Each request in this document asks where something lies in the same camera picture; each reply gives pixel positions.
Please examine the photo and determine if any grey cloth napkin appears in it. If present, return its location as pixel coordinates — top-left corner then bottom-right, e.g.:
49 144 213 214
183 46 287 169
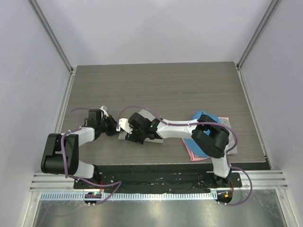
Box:
118 109 163 144

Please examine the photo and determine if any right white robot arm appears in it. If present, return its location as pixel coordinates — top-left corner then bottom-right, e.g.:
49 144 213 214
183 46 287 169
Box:
118 113 232 187

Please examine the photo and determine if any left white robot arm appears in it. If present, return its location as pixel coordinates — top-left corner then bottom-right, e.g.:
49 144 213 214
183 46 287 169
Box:
41 106 117 189

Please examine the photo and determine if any blue cloth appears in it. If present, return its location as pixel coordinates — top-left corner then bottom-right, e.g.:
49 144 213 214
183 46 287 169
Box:
183 110 221 157

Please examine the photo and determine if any pink cloth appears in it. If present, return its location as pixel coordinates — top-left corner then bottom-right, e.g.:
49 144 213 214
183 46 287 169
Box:
182 111 219 162

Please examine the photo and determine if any grey folded cloth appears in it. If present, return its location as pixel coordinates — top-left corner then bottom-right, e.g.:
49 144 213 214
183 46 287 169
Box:
219 117 238 155

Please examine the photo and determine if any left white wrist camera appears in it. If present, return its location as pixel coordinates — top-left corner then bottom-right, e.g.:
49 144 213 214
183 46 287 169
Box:
100 105 109 117

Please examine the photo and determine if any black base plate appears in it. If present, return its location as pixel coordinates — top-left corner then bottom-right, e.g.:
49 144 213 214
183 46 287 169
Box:
74 164 242 194

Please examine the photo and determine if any left aluminium frame post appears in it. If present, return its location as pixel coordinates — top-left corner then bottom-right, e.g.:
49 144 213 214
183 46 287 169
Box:
29 0 76 74

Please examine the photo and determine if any aluminium frame post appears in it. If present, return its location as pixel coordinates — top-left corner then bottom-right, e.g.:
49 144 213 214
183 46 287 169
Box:
29 0 76 74
236 0 282 70

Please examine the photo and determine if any white slotted cable duct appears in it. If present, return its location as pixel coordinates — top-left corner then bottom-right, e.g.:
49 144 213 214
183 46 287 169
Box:
40 191 217 201

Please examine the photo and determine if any aluminium front rail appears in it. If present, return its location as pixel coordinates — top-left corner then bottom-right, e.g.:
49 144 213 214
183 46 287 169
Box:
30 170 288 191

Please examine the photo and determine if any right aluminium frame post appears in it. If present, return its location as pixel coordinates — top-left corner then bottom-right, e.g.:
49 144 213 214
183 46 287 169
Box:
236 0 282 70

